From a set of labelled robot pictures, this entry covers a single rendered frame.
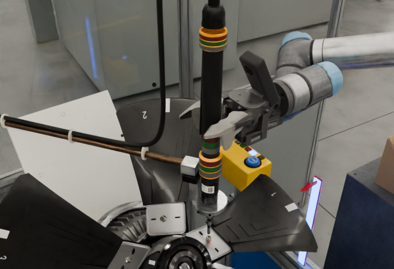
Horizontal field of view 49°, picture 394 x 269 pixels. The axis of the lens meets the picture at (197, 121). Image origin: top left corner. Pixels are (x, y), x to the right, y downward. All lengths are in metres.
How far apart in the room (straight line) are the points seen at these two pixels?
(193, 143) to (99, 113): 0.31
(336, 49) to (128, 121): 0.49
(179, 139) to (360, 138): 2.69
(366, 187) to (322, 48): 0.59
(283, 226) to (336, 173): 2.08
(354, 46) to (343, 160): 2.28
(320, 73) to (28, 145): 0.67
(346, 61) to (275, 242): 0.43
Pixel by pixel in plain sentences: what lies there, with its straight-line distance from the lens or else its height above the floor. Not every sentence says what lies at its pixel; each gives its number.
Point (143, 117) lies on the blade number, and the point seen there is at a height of 1.40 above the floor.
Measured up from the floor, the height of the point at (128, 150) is 1.39.
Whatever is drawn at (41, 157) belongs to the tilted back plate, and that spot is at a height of 1.28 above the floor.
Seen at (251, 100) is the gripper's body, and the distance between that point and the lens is 0.78.
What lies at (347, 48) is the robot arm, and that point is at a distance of 1.00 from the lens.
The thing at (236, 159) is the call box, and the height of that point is 1.07.
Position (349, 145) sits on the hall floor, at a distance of 3.40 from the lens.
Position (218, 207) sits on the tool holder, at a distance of 0.85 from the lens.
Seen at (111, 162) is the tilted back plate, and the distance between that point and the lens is 1.11.
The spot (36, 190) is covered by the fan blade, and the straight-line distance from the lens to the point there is 0.79.
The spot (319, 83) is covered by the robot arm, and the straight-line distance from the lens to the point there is 0.88.
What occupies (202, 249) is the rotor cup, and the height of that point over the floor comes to 1.24.
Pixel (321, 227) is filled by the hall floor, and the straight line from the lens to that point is 2.70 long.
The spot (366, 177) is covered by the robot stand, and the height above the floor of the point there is 1.00.
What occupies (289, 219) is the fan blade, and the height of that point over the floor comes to 1.16.
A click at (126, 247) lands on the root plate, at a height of 1.26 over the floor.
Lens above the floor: 1.91
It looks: 33 degrees down
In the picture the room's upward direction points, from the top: straight up
